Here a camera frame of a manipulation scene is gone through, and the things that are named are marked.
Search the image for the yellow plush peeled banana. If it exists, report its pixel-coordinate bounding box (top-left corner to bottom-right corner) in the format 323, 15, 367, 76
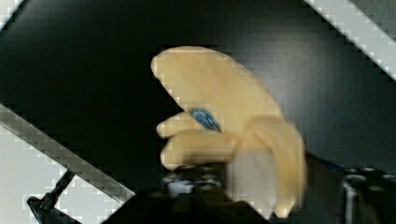
150, 47, 307, 218

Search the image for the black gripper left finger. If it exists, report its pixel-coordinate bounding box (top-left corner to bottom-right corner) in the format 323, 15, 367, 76
101, 163, 268, 224

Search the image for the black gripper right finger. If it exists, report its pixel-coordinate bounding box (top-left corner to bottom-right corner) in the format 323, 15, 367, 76
270, 152, 396, 224

